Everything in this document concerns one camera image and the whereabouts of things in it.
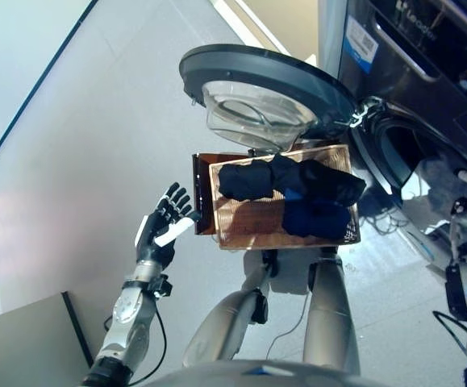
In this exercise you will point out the large blue energy label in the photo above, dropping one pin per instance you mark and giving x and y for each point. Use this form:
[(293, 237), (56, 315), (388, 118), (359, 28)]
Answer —
[(422, 246)]

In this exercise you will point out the glossy dark brown side table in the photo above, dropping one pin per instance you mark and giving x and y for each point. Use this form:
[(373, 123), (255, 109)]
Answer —
[(203, 181)]

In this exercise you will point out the dark blue garment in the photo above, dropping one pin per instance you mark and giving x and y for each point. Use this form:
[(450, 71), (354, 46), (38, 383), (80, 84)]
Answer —
[(313, 219)]

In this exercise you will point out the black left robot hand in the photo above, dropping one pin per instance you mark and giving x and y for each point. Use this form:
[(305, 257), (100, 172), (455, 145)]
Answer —
[(154, 238)]

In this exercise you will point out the dark grey washing machine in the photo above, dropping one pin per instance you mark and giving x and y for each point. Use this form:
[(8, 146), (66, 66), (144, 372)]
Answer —
[(418, 101)]

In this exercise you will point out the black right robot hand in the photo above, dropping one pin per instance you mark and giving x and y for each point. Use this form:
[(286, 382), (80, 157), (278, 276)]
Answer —
[(451, 189)]

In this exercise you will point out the brown wicker laundry basket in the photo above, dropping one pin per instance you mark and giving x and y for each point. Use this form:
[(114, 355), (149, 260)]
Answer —
[(257, 225)]

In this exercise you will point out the small blue label sticker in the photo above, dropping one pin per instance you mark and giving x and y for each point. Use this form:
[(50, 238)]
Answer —
[(361, 42)]

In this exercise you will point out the grey robot torso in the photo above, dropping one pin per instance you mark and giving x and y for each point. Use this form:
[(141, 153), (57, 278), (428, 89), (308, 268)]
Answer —
[(265, 375)]

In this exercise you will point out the round glass washing machine door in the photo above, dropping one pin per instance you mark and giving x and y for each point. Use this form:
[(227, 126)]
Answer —
[(265, 68)]

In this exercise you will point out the grey box with black edge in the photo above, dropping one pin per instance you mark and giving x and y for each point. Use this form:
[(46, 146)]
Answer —
[(23, 346)]

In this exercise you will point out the tall white side panel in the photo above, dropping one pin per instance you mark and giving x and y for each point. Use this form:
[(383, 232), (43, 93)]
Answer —
[(332, 32)]

